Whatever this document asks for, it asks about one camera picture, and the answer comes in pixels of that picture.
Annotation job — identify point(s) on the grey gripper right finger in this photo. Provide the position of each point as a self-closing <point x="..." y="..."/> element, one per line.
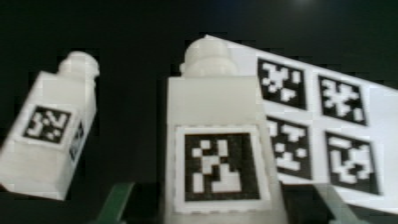
<point x="343" y="214"/>

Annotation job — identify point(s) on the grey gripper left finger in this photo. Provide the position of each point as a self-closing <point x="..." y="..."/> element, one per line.
<point x="113" y="205"/>

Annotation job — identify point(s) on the white table leg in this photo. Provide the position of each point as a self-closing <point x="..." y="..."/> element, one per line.
<point x="222" y="189"/>
<point x="40" y="149"/>

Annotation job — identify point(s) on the white marker base plate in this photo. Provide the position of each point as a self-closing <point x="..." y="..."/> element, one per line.
<point x="332" y="118"/>

